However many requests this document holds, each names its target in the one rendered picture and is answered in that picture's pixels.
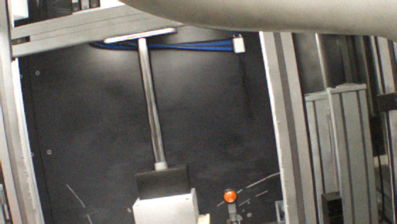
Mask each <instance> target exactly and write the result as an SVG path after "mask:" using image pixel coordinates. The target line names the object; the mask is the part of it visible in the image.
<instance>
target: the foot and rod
mask: <svg viewBox="0 0 397 224"><path fill-rule="evenodd" d="M148 43H149V41H148V37H142V38H136V45H137V49H138V58H139V62H140V74H141V79H142V87H143V93H144V97H145V105H146V110H147V119H148V124H149V128H150V137H151V141H152V150H153V154H154V159H155V168H150V169H139V170H138V171H137V172H136V173H135V180H136V185H137V190H138V194H139V198H140V201H142V200H148V199H152V198H161V197H165V198H166V197H170V196H179V195H184V194H190V193H191V180H190V176H189V167H188V163H183V164H174V165H169V166H167V160H166V156H165V151H164V142H163V137H162V129H161V125H160V116H159V111H158V106H157V97H156V93H155V80H154V75H153V71H152V63H151V57H150V49H149V45H148Z"/></svg>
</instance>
